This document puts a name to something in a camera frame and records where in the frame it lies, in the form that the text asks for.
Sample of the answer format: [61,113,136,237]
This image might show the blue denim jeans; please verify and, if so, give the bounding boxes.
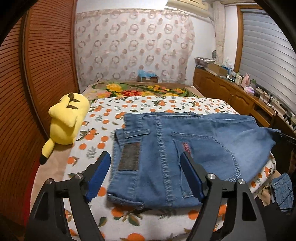
[107,113,275,209]

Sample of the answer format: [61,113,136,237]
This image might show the long wooden sideboard cabinet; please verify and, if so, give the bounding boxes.
[193,67,295,138]

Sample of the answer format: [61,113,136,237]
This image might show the pink tissue pack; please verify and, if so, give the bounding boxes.
[243,86,255,95]

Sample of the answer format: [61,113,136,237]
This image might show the orange print white blanket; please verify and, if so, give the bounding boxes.
[64,96,276,240]

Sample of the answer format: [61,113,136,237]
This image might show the pink bottle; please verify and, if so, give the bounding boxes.
[241,73,250,88]

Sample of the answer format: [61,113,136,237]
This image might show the grey window roller blind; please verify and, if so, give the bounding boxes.
[239,9,295,111]

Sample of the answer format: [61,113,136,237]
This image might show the open cardboard box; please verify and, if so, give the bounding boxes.
[207,63,228,77]

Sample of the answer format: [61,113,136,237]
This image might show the yellow Pikachu plush toy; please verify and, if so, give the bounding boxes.
[40,92,90,165]

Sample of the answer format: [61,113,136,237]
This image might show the stack of newspapers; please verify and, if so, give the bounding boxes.
[195,57,216,68]

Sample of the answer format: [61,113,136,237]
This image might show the floral brown bed blanket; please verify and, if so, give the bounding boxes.
[82,80,203,102]

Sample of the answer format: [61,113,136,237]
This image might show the beige tied window curtain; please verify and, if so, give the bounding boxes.
[212,1,226,65]

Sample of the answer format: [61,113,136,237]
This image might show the circle pattern sheer curtain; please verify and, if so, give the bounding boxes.
[75,9,195,90]

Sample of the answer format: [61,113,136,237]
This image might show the wall air conditioner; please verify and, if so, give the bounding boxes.
[166,0,211,18]

